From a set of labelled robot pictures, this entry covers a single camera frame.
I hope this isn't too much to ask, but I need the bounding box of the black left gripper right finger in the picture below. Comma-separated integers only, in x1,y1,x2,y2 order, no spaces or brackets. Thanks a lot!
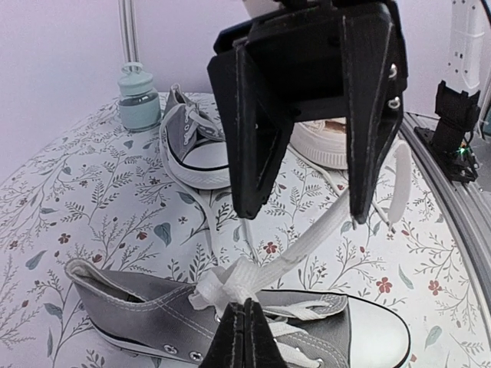
245,299,286,368

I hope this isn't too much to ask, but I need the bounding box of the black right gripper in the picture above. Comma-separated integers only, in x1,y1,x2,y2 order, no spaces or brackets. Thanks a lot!
208,1,407,224

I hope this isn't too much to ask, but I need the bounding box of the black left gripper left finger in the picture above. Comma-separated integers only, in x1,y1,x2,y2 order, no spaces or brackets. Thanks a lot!
199,303,246,368

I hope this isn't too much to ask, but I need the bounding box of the grey sneaker with white laces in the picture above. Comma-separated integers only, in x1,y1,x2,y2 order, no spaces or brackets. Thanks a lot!
64,141,414,368

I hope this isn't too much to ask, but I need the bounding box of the beige sneaker inner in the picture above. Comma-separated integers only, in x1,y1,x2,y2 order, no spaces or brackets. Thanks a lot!
290,117,348,170

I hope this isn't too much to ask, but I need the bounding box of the floral patterned table mat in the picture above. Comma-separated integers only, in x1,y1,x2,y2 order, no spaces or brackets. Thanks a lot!
1,102,490,367

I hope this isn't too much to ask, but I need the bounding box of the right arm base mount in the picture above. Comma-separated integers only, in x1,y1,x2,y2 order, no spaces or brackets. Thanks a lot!
414,81,480,183

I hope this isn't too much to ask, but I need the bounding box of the aluminium front rail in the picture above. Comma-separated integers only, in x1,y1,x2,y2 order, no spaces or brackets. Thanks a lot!
398,110,491,292

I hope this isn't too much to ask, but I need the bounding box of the right aluminium frame post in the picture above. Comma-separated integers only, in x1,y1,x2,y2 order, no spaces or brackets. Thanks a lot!
118,0,140,62

